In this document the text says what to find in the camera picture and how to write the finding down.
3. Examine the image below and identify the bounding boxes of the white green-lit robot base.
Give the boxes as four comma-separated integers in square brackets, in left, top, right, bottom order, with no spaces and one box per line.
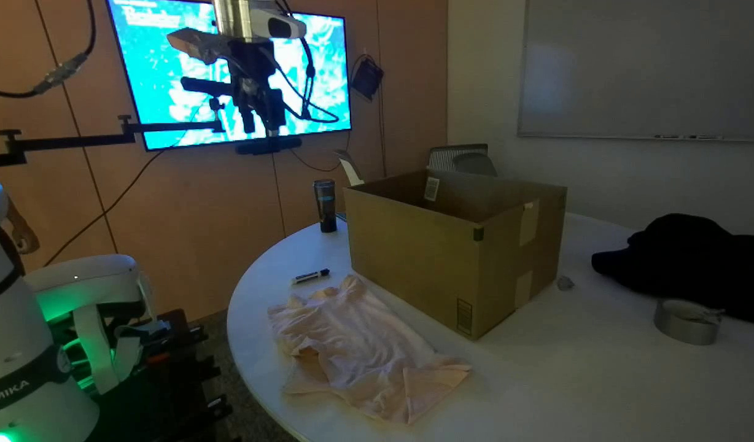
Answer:
[25,253,153,399]

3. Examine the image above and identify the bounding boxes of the black cylindrical can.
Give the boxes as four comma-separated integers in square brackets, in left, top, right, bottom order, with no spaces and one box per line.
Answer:
[313,177,340,237]

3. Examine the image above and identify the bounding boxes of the black jacket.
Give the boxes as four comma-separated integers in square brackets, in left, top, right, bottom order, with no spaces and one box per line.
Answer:
[589,211,754,329]

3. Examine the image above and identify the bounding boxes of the black and white marker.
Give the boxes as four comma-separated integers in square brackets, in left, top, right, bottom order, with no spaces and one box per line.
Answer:
[291,268,332,288]

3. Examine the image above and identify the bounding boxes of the black bar-shaped camera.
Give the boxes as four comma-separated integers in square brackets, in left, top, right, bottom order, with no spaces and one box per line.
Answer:
[180,75,233,98]

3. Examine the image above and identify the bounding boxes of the white wall whiteboard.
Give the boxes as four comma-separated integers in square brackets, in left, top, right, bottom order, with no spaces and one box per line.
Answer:
[518,0,754,147]

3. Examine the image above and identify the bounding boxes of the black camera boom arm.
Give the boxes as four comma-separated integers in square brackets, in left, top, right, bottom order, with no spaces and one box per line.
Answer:
[0,115,228,171]

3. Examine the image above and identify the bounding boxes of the black robot cart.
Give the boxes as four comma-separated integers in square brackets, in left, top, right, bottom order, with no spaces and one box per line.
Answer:
[84,307,237,442]

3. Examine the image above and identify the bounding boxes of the thin black wall cable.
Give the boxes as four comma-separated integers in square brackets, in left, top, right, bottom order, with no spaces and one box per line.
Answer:
[41,147,165,268]
[373,88,391,180]

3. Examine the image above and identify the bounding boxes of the grey tape roll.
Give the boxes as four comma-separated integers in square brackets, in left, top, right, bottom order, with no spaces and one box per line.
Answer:
[653,298,728,349]

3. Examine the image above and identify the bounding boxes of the black wall device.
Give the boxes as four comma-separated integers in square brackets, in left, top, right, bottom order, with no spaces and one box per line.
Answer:
[349,55,386,104]

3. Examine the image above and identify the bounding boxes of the wall-mounted TV screen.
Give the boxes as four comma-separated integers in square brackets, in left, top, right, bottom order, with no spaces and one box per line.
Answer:
[103,0,356,156]

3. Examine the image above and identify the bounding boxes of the peach cloth towel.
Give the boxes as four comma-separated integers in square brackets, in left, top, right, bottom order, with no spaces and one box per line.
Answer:
[266,274,475,427]

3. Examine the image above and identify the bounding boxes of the black video bar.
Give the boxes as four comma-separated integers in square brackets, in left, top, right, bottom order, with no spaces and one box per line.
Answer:
[233,135,304,158]

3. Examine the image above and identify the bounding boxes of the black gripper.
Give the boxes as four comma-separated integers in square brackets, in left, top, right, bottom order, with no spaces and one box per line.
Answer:
[227,37,291,137]

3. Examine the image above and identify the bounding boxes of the grey chair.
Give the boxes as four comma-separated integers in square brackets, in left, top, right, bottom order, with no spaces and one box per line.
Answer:
[422,144,502,180]

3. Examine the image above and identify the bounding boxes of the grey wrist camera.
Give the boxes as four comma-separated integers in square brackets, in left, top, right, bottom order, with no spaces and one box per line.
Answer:
[165,24,233,67]

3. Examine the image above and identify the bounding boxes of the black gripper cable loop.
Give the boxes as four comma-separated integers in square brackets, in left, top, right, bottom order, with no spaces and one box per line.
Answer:
[273,0,346,125]

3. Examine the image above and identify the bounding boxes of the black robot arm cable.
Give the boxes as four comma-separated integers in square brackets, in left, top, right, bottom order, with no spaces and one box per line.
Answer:
[0,0,98,101]

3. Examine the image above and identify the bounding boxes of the brown cardboard box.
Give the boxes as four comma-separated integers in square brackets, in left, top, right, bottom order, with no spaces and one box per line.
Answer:
[337,151,571,341]

